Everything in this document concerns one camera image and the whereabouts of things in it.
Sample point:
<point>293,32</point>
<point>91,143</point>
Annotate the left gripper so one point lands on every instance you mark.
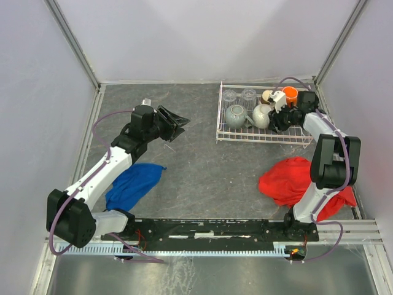
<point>167,121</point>

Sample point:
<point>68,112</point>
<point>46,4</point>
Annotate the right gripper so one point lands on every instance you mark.
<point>281,117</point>

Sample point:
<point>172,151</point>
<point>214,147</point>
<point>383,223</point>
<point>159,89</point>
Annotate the cream ceramic mug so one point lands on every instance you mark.
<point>260,116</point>

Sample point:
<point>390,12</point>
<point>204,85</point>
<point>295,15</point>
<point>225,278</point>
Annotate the steel tin cup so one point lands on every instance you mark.
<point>265,97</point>

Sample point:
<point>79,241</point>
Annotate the orange enamel mug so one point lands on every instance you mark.
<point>291,95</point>

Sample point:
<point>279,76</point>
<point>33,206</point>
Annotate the white wire dish rack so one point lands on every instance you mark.
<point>294,135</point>

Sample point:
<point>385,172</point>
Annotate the clear plastic cup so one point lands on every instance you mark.
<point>248,98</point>
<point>229,98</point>

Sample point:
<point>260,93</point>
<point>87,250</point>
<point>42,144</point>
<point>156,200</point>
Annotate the grey-green glazed mug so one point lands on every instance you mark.
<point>236,116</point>

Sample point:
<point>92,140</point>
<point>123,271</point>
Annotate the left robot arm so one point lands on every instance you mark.
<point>69,216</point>

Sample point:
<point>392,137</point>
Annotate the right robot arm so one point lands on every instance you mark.
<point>334,165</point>

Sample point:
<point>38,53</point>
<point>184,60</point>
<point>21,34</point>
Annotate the red cloth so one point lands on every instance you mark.
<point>287,181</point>

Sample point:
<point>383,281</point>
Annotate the blue cloth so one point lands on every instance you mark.
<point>132,185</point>

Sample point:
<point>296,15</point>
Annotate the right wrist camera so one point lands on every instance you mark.
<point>278,100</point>

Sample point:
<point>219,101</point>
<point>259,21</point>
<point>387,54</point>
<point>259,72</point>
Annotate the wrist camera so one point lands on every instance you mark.
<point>146,102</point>
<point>278,100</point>

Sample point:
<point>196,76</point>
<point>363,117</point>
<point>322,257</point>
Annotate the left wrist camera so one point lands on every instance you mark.
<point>146,102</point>

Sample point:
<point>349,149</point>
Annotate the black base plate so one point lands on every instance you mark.
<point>215,234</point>

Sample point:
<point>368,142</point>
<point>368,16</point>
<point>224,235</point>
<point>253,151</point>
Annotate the aluminium frame rail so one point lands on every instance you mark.
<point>329,231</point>

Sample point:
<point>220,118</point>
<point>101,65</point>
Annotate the blue cable duct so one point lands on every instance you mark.
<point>118,249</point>

